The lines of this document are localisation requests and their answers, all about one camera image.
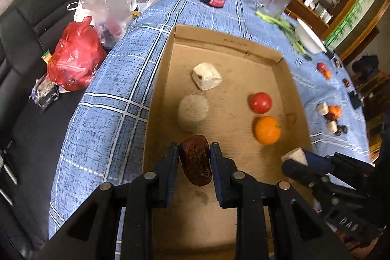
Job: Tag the white foam cube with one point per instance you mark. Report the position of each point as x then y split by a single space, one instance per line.
206 76

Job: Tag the green leafy vegetable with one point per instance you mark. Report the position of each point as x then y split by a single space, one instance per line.
289 31

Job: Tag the black bag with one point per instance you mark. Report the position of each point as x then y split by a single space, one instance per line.
365 65

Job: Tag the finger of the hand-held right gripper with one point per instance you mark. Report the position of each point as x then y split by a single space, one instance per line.
318 161
300 171

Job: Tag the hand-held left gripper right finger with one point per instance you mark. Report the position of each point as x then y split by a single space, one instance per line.
218 174

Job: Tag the red tomato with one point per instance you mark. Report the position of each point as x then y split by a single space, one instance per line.
260 102

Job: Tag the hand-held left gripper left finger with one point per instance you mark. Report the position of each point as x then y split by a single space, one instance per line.
172 174

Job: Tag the white foam cylinder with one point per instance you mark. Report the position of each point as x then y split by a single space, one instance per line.
295 155

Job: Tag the round beige stone ball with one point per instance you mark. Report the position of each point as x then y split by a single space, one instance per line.
193 112

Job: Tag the cardboard box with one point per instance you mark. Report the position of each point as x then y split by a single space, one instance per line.
231 126

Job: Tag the blue plaid tablecloth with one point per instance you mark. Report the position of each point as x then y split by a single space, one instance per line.
122 80

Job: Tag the white bowl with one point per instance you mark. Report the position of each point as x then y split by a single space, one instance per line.
310 36

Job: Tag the black sofa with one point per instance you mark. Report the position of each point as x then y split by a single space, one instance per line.
30 34

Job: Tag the orange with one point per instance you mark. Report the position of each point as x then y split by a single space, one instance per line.
267 130
335 110

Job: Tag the small black box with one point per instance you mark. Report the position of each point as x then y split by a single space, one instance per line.
355 101

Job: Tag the small orange fruit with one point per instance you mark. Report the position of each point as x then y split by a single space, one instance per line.
327 74

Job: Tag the small red fruit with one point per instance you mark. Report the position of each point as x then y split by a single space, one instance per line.
320 66

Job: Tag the brown red date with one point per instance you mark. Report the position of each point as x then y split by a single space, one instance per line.
345 82
196 161

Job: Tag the white plastic bag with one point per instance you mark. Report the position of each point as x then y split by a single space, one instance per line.
79 8

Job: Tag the small dark item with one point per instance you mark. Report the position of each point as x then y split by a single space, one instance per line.
336 62

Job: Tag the clear plastic packet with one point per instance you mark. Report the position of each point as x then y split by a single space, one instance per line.
45 92

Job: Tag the red plastic bag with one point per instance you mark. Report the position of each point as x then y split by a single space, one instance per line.
74 59

